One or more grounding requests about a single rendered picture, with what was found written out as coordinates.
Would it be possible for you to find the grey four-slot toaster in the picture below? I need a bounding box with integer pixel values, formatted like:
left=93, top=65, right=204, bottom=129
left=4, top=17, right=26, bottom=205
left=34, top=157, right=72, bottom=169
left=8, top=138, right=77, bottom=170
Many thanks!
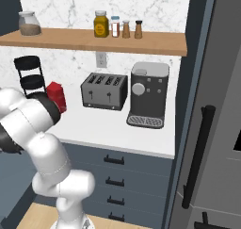
left=80, top=72, right=129, bottom=112

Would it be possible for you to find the grey fridge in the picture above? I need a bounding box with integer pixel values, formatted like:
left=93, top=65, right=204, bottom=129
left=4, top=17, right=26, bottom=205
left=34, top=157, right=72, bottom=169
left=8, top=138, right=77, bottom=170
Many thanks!
left=169, top=0, right=241, bottom=229

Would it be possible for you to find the black drawer handle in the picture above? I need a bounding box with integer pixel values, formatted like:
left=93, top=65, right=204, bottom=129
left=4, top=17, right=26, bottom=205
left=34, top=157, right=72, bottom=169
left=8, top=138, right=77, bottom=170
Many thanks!
left=104, top=176, right=126, bottom=188
left=104, top=155, right=125, bottom=166
left=106, top=195, right=126, bottom=206
left=107, top=211, right=126, bottom=223

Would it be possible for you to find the brown shaker black cap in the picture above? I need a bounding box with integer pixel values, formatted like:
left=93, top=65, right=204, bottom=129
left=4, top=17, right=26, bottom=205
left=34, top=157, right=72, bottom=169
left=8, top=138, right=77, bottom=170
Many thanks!
left=134, top=20, right=144, bottom=40

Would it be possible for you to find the grey coffee machine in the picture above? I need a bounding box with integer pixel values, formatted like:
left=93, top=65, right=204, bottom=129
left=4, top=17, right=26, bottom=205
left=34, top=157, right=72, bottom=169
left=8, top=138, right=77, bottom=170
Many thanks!
left=126, top=61, right=170, bottom=130

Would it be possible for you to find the brown shaker silver cap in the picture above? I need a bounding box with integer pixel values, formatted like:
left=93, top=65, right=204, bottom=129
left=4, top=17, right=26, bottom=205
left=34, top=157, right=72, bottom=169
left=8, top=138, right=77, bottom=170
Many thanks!
left=121, top=19, right=131, bottom=40

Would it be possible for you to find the white wall power outlet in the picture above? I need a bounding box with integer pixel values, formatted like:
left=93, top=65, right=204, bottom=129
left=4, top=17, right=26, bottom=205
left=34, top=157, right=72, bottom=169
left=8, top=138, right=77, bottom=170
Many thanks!
left=95, top=51, right=107, bottom=69

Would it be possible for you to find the glass jar with grains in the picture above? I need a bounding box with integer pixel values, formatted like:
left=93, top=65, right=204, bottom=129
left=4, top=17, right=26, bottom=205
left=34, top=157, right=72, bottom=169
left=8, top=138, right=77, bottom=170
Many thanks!
left=18, top=10, right=42, bottom=37

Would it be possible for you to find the long black fridge handle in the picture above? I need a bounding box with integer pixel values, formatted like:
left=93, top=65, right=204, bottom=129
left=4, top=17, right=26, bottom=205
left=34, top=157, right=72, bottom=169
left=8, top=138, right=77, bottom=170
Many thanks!
left=181, top=105, right=217, bottom=210

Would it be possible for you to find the short black fridge handle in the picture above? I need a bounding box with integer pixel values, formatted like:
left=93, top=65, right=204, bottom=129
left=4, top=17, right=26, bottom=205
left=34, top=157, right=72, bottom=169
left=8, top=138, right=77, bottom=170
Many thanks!
left=193, top=211, right=233, bottom=229

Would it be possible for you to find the wooden wall shelf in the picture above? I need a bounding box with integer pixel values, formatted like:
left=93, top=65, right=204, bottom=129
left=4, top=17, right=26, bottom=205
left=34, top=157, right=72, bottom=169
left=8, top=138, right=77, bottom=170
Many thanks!
left=0, top=27, right=188, bottom=57

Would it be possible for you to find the yellow mustard jar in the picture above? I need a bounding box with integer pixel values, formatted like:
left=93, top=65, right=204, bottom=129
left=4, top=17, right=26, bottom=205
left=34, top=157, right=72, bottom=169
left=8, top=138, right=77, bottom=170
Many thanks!
left=93, top=9, right=110, bottom=39

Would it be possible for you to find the red spice jar blue lid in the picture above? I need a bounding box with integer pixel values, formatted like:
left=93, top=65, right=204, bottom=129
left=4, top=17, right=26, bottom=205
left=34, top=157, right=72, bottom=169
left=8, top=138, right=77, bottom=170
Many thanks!
left=110, top=15, right=121, bottom=39

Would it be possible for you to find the grey drawer front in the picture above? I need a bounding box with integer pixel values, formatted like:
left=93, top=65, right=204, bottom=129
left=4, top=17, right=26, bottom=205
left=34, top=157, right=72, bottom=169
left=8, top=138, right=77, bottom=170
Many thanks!
left=71, top=163, right=172, bottom=199
left=82, top=204, right=168, bottom=229
left=61, top=142, right=174, bottom=178
left=82, top=186, right=169, bottom=218

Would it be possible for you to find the red box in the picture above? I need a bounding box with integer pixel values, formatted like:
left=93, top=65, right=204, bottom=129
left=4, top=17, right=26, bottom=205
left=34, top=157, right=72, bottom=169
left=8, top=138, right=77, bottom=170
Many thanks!
left=46, top=81, right=68, bottom=114

